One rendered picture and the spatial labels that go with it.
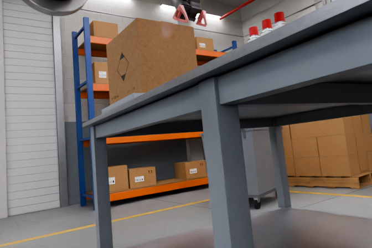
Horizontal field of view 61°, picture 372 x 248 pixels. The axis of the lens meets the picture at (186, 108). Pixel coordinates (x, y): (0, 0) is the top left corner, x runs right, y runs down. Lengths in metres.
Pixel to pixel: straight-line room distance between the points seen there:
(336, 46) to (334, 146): 3.86
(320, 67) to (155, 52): 0.72
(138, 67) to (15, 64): 4.00
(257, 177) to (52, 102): 3.12
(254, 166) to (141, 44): 2.29
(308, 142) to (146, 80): 3.58
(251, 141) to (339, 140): 1.45
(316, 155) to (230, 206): 3.80
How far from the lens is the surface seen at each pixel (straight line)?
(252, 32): 1.23
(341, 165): 4.32
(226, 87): 0.65
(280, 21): 1.14
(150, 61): 1.10
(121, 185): 4.44
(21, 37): 5.14
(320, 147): 4.40
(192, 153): 5.82
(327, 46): 0.50
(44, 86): 5.00
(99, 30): 4.68
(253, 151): 3.17
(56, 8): 0.90
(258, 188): 3.23
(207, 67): 0.64
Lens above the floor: 0.67
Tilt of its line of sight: 7 degrees up
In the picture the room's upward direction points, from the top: 5 degrees counter-clockwise
